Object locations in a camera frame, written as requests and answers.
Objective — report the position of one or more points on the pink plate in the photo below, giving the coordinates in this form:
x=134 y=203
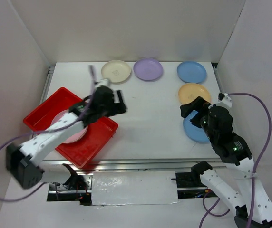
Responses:
x=73 y=138

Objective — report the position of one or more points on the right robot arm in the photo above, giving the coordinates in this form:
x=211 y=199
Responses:
x=250 y=205

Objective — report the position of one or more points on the aluminium front rail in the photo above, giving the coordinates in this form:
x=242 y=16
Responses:
x=177 y=165

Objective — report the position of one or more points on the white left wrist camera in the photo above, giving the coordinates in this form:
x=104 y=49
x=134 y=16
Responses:
x=103 y=82

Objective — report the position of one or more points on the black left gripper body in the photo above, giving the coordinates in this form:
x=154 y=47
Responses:
x=111 y=109

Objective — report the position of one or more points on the blue plate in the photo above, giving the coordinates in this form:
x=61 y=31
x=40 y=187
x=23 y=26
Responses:
x=194 y=133
x=191 y=72

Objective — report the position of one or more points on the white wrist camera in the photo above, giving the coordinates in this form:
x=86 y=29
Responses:
x=224 y=100
x=103 y=82

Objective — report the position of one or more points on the purple plate at back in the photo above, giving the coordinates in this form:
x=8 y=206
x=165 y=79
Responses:
x=148 y=69

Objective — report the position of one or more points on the orange plate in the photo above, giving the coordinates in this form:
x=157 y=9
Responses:
x=190 y=91

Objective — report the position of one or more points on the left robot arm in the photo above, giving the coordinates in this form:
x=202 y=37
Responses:
x=23 y=161

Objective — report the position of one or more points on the cream plate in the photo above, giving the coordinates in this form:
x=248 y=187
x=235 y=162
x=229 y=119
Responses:
x=116 y=71

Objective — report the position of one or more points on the white foil-edged panel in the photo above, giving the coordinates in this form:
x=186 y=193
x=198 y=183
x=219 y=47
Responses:
x=134 y=188

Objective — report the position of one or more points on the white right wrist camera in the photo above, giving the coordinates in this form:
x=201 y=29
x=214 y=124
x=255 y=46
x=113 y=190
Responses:
x=224 y=100

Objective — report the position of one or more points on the red plastic bin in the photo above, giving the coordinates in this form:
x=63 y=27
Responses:
x=81 y=152

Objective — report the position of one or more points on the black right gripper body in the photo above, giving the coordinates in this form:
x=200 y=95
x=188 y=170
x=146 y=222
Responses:
x=201 y=120

